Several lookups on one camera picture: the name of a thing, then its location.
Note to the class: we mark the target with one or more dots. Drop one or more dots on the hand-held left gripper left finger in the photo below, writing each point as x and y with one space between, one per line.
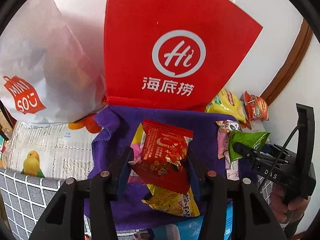
122 177

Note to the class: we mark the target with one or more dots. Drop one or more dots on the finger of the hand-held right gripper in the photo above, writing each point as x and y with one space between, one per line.
247 150
280 152

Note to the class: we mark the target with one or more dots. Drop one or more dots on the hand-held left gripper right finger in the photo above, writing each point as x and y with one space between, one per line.
200 182

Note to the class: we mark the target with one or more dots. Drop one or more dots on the green triangular snack packet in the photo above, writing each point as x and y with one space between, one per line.
247 138

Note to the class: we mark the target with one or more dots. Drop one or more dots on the small white pink packet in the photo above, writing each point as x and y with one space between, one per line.
232 167

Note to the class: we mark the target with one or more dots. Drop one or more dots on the panda print snack packet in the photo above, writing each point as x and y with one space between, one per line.
228 125

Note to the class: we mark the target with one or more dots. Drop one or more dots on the yellow triangular snack packet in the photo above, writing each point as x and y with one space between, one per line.
170 202

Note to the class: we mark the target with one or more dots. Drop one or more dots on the pink purple snack packet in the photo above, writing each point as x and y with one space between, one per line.
138 142

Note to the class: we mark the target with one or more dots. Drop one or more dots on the red snack packet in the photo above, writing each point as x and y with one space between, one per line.
162 152

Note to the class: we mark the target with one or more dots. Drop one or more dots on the blue tissue box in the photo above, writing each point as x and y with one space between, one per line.
177 230

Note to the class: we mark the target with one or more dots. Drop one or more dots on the small blue snack packet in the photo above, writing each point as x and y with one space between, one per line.
143 235

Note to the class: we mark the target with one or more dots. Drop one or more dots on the person's right hand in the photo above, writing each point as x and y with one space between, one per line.
281 205

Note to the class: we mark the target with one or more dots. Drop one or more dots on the orange snack bag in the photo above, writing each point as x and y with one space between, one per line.
257 107

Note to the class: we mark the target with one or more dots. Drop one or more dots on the purple cloth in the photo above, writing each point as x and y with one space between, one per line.
117 130

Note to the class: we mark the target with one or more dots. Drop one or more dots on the large yellow snack bag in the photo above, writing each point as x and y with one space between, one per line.
225 105

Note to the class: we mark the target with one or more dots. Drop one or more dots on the red paper bag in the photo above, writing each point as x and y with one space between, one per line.
175 42

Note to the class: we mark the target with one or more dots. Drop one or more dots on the white plastic bag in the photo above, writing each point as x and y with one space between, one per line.
45 67

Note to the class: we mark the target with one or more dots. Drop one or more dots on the brown wooden door frame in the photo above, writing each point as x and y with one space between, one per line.
287 67

